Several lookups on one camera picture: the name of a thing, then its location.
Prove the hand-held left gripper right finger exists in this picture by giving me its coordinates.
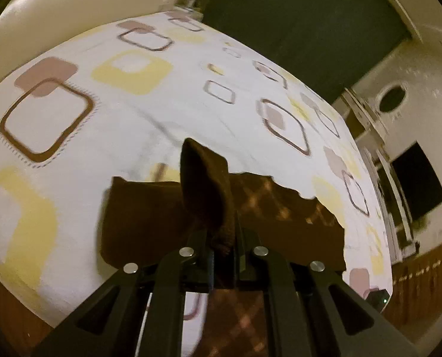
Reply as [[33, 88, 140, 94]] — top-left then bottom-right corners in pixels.
[[234, 212, 419, 357]]

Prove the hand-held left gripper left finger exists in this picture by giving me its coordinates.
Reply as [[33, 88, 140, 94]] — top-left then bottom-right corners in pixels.
[[31, 228, 215, 357]]

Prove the brown plaid sweater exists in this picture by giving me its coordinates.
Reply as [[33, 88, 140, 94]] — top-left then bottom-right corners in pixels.
[[100, 137, 347, 357]]

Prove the white television cabinet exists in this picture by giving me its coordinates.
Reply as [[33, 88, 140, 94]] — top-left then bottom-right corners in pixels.
[[369, 149, 421, 265]]

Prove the black television screen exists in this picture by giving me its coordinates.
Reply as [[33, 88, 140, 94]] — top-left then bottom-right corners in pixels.
[[390, 141, 442, 223]]

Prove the white oval vanity mirror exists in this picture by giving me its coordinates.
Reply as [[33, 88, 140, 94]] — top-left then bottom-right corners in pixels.
[[376, 83, 408, 115]]

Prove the green curtain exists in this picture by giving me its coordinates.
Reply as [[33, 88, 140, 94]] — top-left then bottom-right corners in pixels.
[[202, 0, 411, 104]]

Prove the cream tufted headboard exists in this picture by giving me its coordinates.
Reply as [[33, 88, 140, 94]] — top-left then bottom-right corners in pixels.
[[0, 0, 187, 87]]

